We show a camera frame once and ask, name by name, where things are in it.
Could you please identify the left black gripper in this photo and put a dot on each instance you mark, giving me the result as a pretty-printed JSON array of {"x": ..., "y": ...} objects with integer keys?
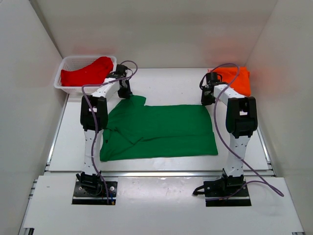
[{"x": 125, "y": 95}]

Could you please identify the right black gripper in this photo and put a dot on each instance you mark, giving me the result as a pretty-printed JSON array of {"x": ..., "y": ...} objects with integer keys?
[{"x": 204, "y": 102}]

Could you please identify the green t shirt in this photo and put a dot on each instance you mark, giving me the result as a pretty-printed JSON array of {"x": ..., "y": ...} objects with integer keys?
[{"x": 138, "y": 131}]

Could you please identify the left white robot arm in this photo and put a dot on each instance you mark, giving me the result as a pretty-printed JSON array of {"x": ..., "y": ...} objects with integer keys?
[{"x": 94, "y": 119}]

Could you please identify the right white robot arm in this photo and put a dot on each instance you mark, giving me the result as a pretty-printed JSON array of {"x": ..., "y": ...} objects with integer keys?
[{"x": 240, "y": 122}]

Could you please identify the red t shirt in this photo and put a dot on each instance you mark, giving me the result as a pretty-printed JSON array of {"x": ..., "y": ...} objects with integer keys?
[{"x": 95, "y": 73}]

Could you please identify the white plastic basket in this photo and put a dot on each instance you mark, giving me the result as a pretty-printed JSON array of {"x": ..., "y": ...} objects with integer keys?
[{"x": 76, "y": 62}]

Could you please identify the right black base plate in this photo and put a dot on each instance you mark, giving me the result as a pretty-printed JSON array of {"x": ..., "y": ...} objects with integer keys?
[{"x": 218, "y": 194}]

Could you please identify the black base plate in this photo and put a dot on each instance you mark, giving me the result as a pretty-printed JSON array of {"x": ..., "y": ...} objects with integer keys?
[
  {"x": 84, "y": 196},
  {"x": 218, "y": 194}
]

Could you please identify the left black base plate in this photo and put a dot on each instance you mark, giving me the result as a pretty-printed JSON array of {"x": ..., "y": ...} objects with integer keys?
[{"x": 84, "y": 196}]

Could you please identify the aluminium rail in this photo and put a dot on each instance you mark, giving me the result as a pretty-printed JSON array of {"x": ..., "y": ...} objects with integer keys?
[{"x": 266, "y": 173}]

